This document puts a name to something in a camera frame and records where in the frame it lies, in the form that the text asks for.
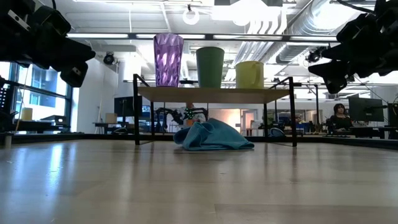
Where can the yellow-green mug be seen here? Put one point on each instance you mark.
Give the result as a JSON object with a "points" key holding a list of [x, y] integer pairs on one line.
{"points": [[248, 76]]}

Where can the wooden shelf with black frame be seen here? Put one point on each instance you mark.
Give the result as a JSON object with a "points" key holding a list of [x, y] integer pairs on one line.
{"points": [[211, 95]]}

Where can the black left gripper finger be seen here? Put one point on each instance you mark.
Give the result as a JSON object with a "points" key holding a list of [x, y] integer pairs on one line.
{"points": [[73, 54], [74, 76]]}

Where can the background robot with green lights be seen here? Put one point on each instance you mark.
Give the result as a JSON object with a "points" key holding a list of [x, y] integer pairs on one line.
{"points": [[174, 115]]}

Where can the yellow box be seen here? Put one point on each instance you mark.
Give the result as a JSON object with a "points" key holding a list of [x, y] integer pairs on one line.
{"points": [[26, 114]]}

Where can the black table edge rail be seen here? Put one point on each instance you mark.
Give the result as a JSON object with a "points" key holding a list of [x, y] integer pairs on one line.
{"points": [[93, 137]]}

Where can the purple faceted plastic cup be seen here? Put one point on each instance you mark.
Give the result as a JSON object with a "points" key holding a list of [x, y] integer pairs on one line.
{"points": [[168, 59]]}

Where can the black computer monitor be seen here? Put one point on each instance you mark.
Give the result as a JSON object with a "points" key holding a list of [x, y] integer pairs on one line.
{"points": [[124, 106], [366, 109]]}

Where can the black overhead frame beam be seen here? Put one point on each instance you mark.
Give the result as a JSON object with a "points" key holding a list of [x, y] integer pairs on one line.
{"points": [[199, 36]]}

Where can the blue cloth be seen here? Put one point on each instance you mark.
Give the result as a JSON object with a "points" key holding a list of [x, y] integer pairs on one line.
{"points": [[214, 137]]}

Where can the black overhead camera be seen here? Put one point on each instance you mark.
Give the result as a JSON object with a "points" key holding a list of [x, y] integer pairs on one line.
{"points": [[314, 55], [109, 58]]}

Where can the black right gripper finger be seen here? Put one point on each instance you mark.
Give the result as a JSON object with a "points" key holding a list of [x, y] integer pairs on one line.
{"points": [[335, 76], [342, 52]]}

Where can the green plastic cup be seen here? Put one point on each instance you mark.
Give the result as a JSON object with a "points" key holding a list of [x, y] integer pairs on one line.
{"points": [[210, 67]]}

